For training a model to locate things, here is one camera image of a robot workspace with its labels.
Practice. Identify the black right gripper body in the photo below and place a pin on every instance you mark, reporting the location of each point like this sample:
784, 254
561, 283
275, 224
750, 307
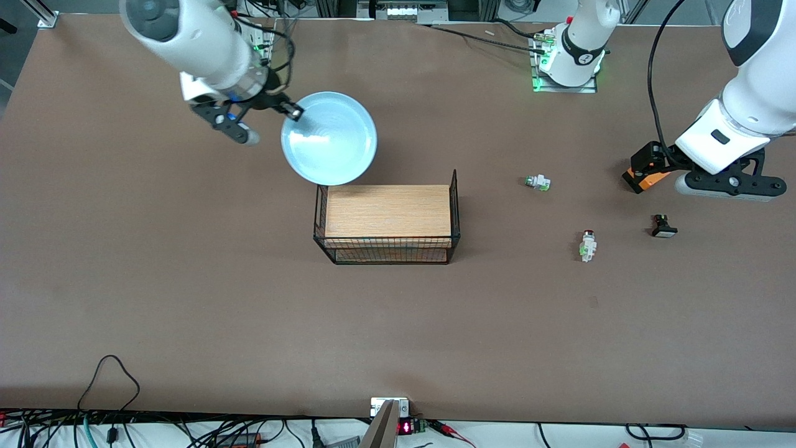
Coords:
270, 99

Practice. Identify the light blue round plate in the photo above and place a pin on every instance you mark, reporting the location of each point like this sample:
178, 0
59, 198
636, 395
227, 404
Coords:
336, 143

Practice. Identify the red push button switch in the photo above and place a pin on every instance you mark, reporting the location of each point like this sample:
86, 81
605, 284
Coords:
588, 247

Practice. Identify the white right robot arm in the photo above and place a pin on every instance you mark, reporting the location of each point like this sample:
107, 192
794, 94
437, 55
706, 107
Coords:
199, 43

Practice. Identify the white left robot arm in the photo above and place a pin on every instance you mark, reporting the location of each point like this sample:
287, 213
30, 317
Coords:
758, 93

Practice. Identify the grey power strip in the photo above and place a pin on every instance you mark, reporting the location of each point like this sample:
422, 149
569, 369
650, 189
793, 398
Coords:
404, 11

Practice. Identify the black power adapter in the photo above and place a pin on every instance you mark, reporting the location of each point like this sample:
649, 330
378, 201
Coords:
239, 439

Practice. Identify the grey metal beam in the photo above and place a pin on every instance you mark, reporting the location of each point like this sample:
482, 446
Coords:
380, 432

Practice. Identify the red digit display module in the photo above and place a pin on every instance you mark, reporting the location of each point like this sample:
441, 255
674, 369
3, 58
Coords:
405, 427

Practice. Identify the black push button switch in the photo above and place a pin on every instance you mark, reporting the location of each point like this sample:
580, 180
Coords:
664, 231

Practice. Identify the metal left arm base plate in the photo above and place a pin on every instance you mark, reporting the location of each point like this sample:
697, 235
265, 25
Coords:
584, 89

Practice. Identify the green push button switch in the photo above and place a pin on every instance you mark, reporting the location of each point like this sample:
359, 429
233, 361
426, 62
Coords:
538, 182

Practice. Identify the aluminium frame profile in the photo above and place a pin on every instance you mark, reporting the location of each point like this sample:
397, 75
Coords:
47, 14

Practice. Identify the silver mounting bracket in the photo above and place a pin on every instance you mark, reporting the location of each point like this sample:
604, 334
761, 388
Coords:
404, 407

